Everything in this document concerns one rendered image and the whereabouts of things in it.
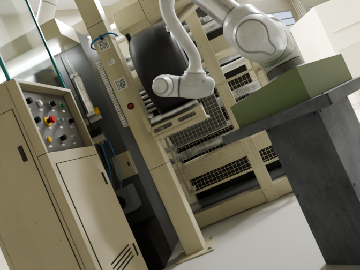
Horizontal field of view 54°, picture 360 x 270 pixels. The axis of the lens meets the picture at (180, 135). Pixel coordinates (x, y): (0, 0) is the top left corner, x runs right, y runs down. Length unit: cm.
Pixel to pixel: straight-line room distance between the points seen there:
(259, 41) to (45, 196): 112
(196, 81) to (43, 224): 95
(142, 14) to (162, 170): 115
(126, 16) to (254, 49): 164
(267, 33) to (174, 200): 141
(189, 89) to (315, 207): 73
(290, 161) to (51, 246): 111
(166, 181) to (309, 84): 131
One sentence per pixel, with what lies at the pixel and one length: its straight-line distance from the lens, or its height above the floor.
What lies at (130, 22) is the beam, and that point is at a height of 166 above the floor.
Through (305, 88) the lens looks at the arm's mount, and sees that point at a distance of 128.
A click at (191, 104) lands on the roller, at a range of 219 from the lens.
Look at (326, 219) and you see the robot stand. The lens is 152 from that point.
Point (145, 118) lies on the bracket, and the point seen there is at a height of 93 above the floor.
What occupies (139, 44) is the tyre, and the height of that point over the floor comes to 135.
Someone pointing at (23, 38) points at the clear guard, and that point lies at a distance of 213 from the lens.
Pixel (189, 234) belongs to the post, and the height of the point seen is 13.
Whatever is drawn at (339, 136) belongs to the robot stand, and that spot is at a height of 48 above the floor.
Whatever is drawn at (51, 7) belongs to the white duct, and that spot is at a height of 206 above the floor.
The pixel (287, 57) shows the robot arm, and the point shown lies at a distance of 146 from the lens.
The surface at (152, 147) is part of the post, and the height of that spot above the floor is 75.
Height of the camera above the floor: 68
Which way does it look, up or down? 2 degrees up
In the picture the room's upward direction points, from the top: 24 degrees counter-clockwise
